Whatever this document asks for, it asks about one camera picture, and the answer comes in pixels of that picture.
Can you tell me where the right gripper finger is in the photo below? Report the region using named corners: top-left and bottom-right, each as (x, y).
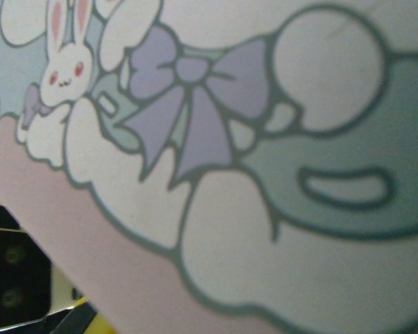
top-left (0, 203), bottom-right (116, 334)

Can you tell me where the pastel cartoon tin box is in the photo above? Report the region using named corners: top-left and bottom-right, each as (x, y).
top-left (0, 0), bottom-right (418, 334)

